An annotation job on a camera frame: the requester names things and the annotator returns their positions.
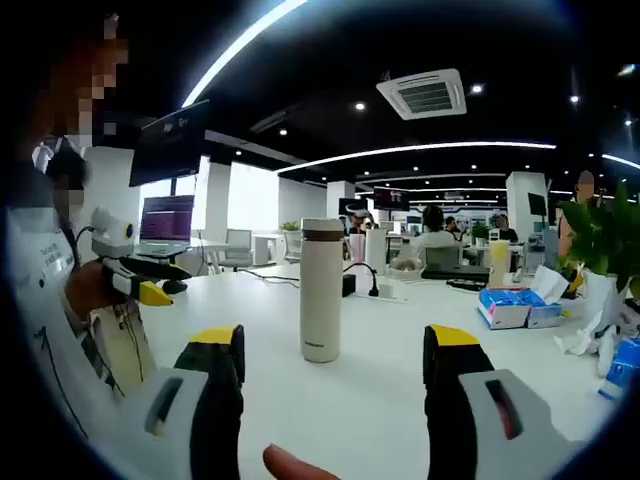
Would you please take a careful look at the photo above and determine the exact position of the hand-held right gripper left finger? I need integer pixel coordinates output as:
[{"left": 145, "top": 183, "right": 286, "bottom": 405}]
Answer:
[{"left": 102, "top": 323, "right": 247, "bottom": 480}]

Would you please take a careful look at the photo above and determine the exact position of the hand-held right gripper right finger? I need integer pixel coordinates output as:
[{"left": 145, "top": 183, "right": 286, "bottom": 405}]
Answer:
[{"left": 423, "top": 323, "right": 586, "bottom": 480}]

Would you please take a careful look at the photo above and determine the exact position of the white water cup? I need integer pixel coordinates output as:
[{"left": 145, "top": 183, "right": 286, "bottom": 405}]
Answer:
[{"left": 299, "top": 218, "right": 346, "bottom": 364}]

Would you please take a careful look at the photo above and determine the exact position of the white cup lid brown band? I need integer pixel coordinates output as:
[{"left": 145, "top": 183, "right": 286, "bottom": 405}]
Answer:
[{"left": 301, "top": 218, "right": 346, "bottom": 245}]

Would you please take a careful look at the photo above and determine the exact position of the yellow drink cup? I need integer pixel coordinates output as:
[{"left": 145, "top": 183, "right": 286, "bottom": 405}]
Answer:
[{"left": 488, "top": 239, "right": 511, "bottom": 290}]

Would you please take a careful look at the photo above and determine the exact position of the person's left hand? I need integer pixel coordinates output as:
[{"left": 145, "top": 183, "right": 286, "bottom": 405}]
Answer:
[{"left": 67, "top": 262, "right": 132, "bottom": 324}]

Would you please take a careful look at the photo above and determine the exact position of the person's right hand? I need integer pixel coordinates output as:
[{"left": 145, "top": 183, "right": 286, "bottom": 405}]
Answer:
[{"left": 263, "top": 444, "right": 346, "bottom": 480}]

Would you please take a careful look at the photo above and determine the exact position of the open laptop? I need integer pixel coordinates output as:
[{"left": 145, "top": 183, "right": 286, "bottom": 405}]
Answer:
[{"left": 133, "top": 194, "right": 196, "bottom": 259}]

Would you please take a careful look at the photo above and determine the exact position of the white table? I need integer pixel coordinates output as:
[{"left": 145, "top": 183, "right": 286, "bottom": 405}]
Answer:
[{"left": 137, "top": 259, "right": 624, "bottom": 480}]

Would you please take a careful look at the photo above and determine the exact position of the grey office chair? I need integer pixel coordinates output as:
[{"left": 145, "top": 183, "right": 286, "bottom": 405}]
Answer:
[
  {"left": 282, "top": 229, "right": 304, "bottom": 265},
  {"left": 222, "top": 228, "right": 254, "bottom": 269}
]

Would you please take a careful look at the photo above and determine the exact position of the blue tissue pack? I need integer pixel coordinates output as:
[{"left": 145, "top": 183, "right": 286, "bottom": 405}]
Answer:
[
  {"left": 597, "top": 337, "right": 640, "bottom": 401},
  {"left": 527, "top": 264, "right": 570, "bottom": 330},
  {"left": 477, "top": 287, "right": 532, "bottom": 331}
]

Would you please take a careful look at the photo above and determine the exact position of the white power strip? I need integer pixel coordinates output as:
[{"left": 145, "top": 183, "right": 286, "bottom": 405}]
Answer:
[{"left": 352, "top": 292, "right": 409, "bottom": 305}]

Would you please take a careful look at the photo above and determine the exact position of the black flat case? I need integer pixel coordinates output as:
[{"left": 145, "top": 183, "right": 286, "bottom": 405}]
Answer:
[{"left": 421, "top": 263, "right": 491, "bottom": 281}]

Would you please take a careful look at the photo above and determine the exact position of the white round container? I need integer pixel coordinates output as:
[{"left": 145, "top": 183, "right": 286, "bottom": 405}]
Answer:
[{"left": 388, "top": 257, "right": 424, "bottom": 281}]

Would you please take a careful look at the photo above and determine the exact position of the crumpled white tissue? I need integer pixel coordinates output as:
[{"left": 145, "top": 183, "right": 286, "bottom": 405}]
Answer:
[{"left": 552, "top": 324, "right": 597, "bottom": 356}]

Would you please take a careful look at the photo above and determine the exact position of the white cylinder appliance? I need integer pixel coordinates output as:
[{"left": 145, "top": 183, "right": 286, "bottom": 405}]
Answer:
[{"left": 364, "top": 228, "right": 390, "bottom": 276}]

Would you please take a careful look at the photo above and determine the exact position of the hanging dark screen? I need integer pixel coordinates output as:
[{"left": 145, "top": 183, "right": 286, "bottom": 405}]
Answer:
[{"left": 373, "top": 186, "right": 410, "bottom": 212}]

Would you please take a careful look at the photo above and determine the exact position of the white ceiling light strip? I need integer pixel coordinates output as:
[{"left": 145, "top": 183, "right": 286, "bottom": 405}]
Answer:
[
  {"left": 277, "top": 142, "right": 557, "bottom": 174},
  {"left": 180, "top": 0, "right": 309, "bottom": 109}
]

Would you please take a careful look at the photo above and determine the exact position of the large green potted plant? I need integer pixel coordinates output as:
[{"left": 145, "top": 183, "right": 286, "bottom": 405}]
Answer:
[{"left": 557, "top": 182, "right": 640, "bottom": 321}]

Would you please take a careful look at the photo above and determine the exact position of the ceiling air conditioner vent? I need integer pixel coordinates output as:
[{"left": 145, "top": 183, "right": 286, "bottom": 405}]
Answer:
[{"left": 375, "top": 68, "right": 468, "bottom": 121}]

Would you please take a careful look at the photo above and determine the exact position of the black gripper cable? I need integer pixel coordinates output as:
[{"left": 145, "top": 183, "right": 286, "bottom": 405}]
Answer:
[{"left": 73, "top": 225, "right": 95, "bottom": 254}]

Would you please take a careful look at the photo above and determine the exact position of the large black wall monitor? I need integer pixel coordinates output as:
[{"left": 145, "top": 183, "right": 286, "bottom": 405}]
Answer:
[{"left": 128, "top": 98, "right": 210, "bottom": 188}]

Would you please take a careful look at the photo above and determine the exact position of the black plug with cable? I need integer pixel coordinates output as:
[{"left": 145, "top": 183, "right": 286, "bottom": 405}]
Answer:
[{"left": 343, "top": 262, "right": 380, "bottom": 300}]

